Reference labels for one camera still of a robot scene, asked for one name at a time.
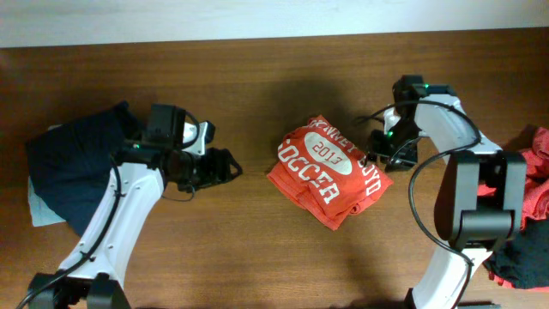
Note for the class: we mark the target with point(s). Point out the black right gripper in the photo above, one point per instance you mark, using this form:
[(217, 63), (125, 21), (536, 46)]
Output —
[(397, 161)]

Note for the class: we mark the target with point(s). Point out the red patterned shirt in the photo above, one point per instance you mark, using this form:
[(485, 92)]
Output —
[(532, 144)]

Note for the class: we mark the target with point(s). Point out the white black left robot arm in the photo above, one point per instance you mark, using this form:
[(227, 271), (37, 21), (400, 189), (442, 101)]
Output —
[(141, 170)]

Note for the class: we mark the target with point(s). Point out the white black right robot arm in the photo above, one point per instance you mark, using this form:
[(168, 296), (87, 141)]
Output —
[(479, 202)]

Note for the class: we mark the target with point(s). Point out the folded light blue shirt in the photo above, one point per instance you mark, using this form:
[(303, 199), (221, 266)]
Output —
[(40, 206)]

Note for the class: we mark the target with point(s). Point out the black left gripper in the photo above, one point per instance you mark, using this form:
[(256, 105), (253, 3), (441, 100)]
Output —
[(210, 167)]

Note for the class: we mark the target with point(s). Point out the orange t-shirt white print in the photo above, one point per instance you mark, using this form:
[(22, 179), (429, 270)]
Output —
[(321, 171)]

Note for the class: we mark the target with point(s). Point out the black shirt in pile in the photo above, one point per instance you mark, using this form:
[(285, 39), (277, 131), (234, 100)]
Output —
[(523, 262)]

